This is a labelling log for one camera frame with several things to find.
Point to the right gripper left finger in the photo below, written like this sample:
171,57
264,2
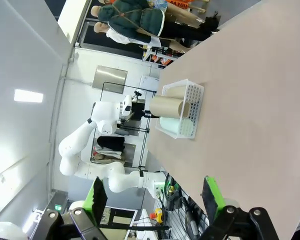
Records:
96,200

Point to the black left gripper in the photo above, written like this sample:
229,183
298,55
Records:
138,111

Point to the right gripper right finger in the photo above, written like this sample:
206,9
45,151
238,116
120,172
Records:
213,200

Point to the brown cardboard tube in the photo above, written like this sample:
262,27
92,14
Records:
165,106

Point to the light green cup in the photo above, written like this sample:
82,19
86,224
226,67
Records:
170,126

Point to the white perforated plastic basket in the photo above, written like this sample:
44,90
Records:
193,105

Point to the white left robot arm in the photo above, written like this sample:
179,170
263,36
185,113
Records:
72,147

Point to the green exit sign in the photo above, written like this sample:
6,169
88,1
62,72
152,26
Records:
57,207

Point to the red emergency stop button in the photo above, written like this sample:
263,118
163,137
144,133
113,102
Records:
158,215

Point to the white shelf rack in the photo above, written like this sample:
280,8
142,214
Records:
152,53

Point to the person in white shirt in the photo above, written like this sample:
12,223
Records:
120,37

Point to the person in green jacket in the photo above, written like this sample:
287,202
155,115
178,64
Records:
135,17

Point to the rectangular ceiling light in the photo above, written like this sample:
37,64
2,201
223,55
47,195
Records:
28,96

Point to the black metal frame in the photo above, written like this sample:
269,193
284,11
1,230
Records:
133,129

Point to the black front camera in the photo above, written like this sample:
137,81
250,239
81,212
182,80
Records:
137,95

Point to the white wall box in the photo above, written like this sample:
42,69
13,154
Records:
148,83

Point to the stainless steel wall panel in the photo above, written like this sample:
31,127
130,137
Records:
110,78

